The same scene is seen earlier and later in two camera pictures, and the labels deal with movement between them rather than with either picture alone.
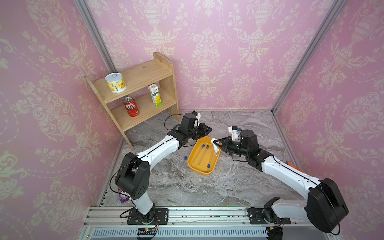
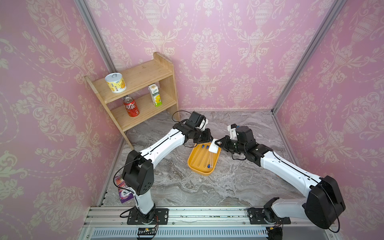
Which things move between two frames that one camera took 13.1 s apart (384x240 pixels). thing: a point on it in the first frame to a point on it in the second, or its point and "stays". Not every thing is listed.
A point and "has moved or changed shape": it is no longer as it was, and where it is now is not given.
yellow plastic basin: x=203 y=158 stays
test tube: x=201 y=155 stays
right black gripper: x=227 y=142 stays
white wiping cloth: x=215 y=147 has moved or changed shape
